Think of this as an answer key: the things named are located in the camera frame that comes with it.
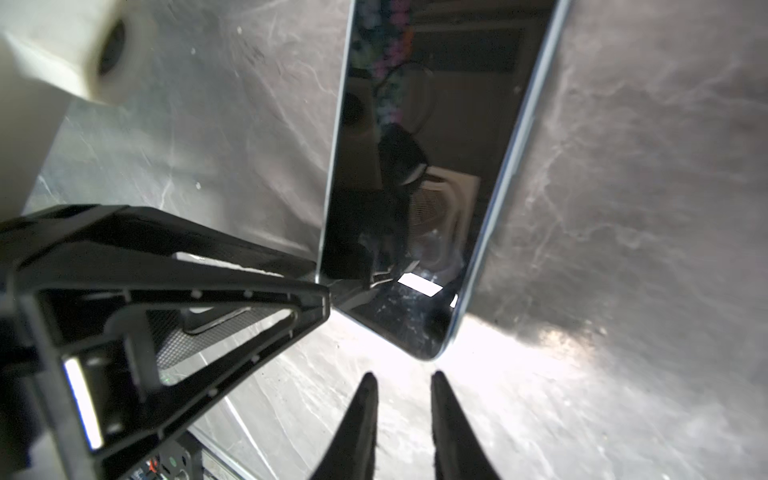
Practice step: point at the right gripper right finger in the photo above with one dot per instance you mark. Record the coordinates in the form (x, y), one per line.
(458, 454)

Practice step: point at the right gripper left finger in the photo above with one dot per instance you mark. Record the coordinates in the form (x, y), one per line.
(351, 453)

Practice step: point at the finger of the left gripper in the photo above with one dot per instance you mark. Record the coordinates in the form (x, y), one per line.
(142, 229)
(80, 381)

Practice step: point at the purple-edged phone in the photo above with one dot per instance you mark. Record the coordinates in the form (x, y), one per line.
(436, 105)

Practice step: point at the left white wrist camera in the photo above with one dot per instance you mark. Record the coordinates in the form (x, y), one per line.
(51, 53)

